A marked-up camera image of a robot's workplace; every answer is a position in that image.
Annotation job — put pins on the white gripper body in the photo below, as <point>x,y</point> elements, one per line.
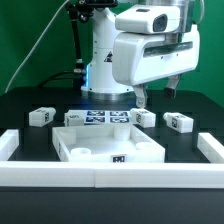
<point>139,59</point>

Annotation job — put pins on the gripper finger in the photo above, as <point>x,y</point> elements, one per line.
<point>170,89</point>
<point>141,95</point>

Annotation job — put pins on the white square tabletop part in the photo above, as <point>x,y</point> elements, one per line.
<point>108,143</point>

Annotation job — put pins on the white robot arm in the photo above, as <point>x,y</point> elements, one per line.
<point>100,81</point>

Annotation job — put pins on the blue AprilTag sheet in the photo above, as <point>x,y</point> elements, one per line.
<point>103,116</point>

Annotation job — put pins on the white U-shaped fence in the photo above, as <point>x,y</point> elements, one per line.
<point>118,175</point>

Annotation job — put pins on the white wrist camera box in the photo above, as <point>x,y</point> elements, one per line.
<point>148,19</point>

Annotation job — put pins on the black camera stand pole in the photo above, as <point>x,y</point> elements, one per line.
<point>81,11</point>

